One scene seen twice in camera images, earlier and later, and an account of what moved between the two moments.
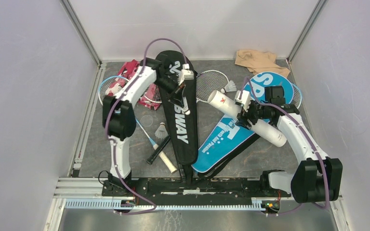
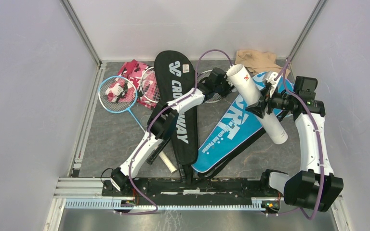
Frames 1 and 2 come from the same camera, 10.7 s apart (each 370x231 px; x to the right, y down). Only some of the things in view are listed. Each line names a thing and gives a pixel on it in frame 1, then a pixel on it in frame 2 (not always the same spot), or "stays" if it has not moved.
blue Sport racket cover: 228,135 stays
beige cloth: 258,62 stays
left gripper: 177,98 → 229,87
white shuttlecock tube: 270,133 → 249,94
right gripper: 245,114 → 258,108
